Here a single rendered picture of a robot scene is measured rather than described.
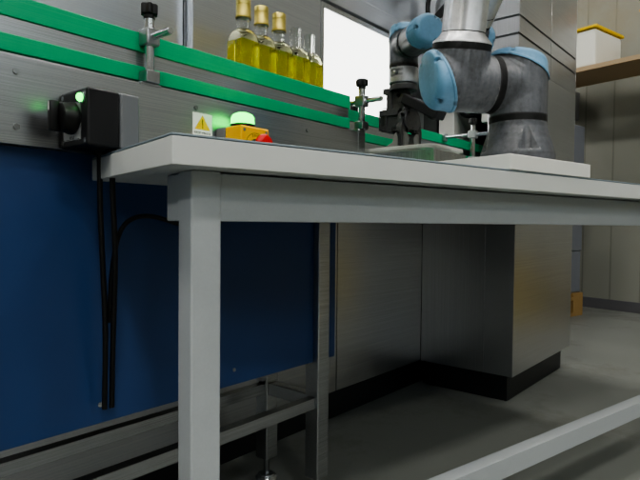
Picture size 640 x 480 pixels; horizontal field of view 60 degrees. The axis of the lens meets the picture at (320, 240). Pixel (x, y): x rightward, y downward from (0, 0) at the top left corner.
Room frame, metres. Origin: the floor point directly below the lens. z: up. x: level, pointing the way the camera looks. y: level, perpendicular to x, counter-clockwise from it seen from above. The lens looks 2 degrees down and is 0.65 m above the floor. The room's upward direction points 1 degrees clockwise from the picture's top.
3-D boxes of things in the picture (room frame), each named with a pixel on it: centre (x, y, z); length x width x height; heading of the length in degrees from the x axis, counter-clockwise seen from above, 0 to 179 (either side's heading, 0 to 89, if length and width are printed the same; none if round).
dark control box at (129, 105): (0.81, 0.32, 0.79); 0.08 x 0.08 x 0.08; 50
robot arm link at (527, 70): (1.16, -0.40, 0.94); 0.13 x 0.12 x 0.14; 103
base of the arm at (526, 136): (1.16, -0.41, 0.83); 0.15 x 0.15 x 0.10
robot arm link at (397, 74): (1.43, -0.21, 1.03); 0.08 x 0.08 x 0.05
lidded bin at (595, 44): (4.12, -1.88, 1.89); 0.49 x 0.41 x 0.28; 37
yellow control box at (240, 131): (1.02, 0.14, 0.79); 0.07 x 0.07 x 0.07; 50
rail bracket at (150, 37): (0.91, 0.27, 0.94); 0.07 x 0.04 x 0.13; 50
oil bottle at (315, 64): (1.46, 0.03, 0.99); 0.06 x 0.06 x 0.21; 50
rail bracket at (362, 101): (1.40, -0.08, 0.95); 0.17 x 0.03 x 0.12; 50
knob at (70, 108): (0.76, 0.36, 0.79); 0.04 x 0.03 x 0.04; 50
